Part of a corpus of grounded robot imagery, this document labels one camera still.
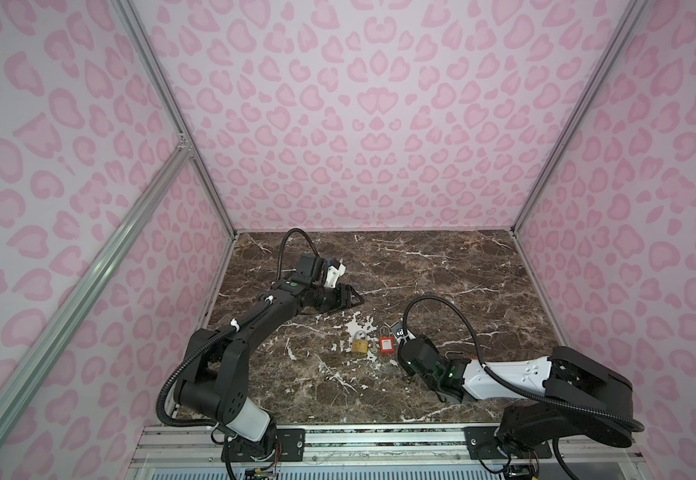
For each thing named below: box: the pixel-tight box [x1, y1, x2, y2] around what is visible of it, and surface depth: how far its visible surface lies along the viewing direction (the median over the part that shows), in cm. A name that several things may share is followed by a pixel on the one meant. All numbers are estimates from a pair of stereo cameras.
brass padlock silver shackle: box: [352, 330, 369, 354], surface depth 92 cm
